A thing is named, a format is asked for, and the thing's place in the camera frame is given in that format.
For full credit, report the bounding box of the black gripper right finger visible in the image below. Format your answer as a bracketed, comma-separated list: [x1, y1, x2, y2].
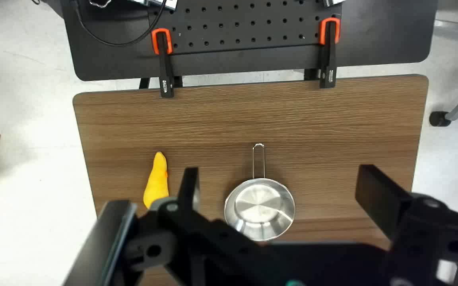
[355, 163, 414, 241]

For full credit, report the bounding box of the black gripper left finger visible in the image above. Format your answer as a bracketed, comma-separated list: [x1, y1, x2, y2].
[177, 165, 204, 212]

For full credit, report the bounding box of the yellow carrot plushy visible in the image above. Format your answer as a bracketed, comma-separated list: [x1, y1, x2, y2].
[142, 150, 172, 209]

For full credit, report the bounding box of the small steel pan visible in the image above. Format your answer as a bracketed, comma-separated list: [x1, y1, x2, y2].
[223, 141, 298, 242]

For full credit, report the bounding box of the wooden table with black legs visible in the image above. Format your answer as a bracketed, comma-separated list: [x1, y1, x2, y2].
[72, 72, 431, 286]

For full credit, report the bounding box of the orange black bar clamp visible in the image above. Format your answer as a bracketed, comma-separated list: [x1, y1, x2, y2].
[315, 15, 344, 88]
[150, 26, 179, 99]

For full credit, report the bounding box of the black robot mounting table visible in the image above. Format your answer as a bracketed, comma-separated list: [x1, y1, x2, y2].
[61, 0, 441, 82]

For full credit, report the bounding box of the black perforated breadboard plate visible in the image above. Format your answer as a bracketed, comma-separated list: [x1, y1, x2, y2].
[153, 0, 345, 55]

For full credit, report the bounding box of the thin black cable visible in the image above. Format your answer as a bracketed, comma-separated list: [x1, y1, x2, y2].
[74, 0, 169, 47]

